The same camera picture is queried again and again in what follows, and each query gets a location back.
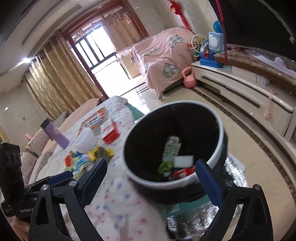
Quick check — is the striped cushion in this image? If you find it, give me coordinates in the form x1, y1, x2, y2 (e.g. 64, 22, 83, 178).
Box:
28, 128, 49, 156

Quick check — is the white polka dot tablecloth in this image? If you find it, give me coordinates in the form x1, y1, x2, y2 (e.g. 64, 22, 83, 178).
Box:
29, 96, 169, 240

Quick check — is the red white small box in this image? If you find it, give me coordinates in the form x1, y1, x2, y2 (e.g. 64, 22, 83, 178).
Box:
100, 119, 120, 144

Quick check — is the beige curtain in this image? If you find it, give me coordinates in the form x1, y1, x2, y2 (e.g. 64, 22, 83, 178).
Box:
23, 31, 106, 120

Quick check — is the yellow snack wrapper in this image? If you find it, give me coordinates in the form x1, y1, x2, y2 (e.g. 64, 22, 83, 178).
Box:
88, 145, 115, 163

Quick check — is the blue yellow paper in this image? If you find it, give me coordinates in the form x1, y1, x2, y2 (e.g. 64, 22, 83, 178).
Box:
65, 152, 91, 180

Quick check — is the pink heart sofa cover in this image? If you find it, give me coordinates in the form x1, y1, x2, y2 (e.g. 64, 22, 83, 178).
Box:
130, 27, 194, 100

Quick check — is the blue spiky ball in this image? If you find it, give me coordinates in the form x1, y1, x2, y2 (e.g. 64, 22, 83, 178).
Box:
213, 20, 223, 33

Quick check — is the orange snack wrapper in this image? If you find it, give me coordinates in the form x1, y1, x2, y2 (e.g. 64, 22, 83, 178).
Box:
64, 151, 74, 167

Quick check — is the pink stick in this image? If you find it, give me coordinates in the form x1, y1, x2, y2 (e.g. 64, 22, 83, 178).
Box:
216, 0, 228, 65

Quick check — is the purple travel mug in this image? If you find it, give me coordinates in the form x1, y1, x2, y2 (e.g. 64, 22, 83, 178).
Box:
41, 118, 70, 149

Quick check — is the white TV cabinet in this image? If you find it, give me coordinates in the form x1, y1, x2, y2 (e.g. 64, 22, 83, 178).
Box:
192, 61, 295, 142

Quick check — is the white trash bin black liner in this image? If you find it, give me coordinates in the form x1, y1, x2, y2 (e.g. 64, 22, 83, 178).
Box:
122, 100, 228, 204

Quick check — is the pink kettlebell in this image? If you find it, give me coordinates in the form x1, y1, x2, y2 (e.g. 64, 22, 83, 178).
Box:
182, 67, 197, 88

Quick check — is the blue toy set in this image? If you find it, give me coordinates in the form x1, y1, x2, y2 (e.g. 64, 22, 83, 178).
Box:
189, 32, 224, 68

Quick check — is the red Chinese knot decoration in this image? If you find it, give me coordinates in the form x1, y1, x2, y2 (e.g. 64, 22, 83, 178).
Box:
168, 0, 192, 31

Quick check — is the black television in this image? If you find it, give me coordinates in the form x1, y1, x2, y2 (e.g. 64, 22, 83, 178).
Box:
210, 0, 295, 61

